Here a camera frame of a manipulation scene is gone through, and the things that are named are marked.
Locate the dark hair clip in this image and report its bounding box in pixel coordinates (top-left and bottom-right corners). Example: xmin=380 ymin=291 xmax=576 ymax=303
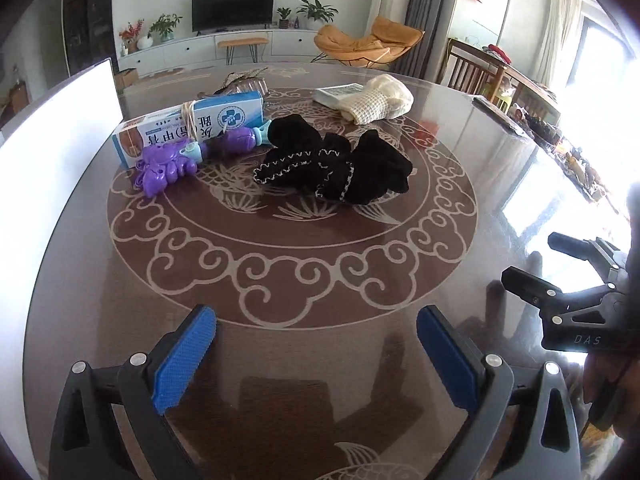
xmin=218 ymin=65 xmax=268 ymax=96

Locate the grey curtain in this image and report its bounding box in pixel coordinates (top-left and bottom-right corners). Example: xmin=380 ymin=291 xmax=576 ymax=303
xmin=402 ymin=0 xmax=451 ymax=78

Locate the green potted plant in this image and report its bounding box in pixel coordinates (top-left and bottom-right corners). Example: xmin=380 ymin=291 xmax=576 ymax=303
xmin=147 ymin=13 xmax=183 ymax=43

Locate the dark display cabinet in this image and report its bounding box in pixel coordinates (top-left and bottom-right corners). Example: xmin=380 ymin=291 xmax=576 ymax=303
xmin=62 ymin=0 xmax=113 ymax=78

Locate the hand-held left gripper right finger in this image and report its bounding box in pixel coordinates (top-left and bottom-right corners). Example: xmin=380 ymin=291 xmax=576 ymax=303
xmin=416 ymin=305 xmax=583 ymax=480

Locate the wooden chair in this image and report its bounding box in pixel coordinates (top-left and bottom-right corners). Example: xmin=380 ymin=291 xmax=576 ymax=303
xmin=492 ymin=77 xmax=556 ymax=121
xmin=440 ymin=39 xmax=506 ymax=93

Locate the clutter of small table things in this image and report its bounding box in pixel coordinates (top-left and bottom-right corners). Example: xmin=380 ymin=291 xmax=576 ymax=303
xmin=510 ymin=45 xmax=616 ymax=206

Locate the black sock with grey trim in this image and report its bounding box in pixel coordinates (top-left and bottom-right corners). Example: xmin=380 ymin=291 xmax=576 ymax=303
xmin=314 ymin=130 xmax=414 ymax=206
xmin=253 ymin=114 xmax=353 ymax=186

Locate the brown patterned desktop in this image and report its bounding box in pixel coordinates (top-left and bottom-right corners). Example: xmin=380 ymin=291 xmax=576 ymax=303
xmin=15 ymin=62 xmax=640 ymax=480

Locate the orange rocking chair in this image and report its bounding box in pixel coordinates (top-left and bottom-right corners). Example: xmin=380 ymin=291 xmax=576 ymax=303
xmin=314 ymin=16 xmax=426 ymax=71

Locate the red flower arrangement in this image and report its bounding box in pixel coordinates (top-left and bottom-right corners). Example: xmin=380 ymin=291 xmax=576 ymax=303
xmin=119 ymin=20 xmax=146 ymax=56

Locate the cream mesh bag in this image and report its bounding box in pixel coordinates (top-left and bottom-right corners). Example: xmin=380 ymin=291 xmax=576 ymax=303
xmin=341 ymin=73 xmax=415 ymax=125

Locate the blue white medicine box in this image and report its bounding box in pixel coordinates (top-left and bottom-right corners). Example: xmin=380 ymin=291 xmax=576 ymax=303
xmin=112 ymin=91 xmax=266 ymax=169

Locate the white curtain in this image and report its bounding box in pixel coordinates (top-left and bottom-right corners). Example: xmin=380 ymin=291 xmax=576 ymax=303
xmin=532 ymin=0 xmax=583 ymax=91

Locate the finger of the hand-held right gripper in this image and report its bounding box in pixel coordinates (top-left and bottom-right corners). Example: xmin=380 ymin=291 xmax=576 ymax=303
xmin=501 ymin=266 xmax=610 ymax=322
xmin=547 ymin=232 xmax=626 ymax=273

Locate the white flat box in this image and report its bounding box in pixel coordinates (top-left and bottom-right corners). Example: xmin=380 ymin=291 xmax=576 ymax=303
xmin=313 ymin=83 xmax=371 ymax=108

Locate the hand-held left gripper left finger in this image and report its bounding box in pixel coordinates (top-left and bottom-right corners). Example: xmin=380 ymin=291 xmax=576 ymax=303
xmin=48 ymin=304 xmax=217 ymax=480

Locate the wooden bench with metal legs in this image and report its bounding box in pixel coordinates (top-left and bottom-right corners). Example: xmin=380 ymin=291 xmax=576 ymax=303
xmin=216 ymin=35 xmax=270 ymax=65

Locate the purple plastic toy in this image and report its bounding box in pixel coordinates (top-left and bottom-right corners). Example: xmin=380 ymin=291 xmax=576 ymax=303
xmin=132 ymin=120 xmax=273 ymax=197

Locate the large leafy potted plant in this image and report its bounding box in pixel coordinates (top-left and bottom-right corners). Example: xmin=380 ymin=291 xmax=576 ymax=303
xmin=296 ymin=0 xmax=338 ymax=31

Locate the white TV cabinet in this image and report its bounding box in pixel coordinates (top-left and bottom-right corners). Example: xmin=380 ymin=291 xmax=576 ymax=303
xmin=117 ymin=27 xmax=331 ymax=78

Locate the black television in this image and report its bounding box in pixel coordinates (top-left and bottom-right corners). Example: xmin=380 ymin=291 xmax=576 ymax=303
xmin=191 ymin=0 xmax=276 ymax=33

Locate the person's right hand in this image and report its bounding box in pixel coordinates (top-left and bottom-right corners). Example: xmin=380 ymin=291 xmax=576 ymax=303
xmin=582 ymin=351 xmax=640 ymax=433

